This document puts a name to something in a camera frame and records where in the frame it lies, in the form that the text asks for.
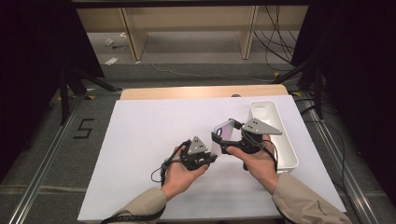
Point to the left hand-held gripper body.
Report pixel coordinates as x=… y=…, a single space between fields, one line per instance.
x=196 y=146

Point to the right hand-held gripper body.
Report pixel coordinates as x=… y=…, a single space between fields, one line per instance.
x=258 y=127

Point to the iridescent phone case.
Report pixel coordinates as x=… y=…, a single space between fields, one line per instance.
x=226 y=130

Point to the white plastic bin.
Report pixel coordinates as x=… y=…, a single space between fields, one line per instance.
x=286 y=149

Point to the person's left hand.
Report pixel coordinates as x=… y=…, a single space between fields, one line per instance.
x=179 y=177

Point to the person's right hand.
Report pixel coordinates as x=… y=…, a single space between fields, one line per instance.
x=260 y=165

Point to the light wooden table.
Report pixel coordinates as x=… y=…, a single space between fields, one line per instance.
x=202 y=91

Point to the white foam board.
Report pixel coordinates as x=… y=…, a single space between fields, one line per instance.
x=149 y=130

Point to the black tripod stand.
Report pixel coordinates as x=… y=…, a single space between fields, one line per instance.
x=317 y=84
x=67 y=93

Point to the beige wooden desk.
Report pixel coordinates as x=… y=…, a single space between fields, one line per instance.
x=193 y=18

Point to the black curtain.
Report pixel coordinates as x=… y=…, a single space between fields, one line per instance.
x=367 y=77
x=31 y=62

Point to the white paper scrap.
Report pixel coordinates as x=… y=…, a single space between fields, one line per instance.
x=111 y=61
x=109 y=41

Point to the aluminium floor rail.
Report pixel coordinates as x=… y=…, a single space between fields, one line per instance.
x=339 y=161
x=46 y=168

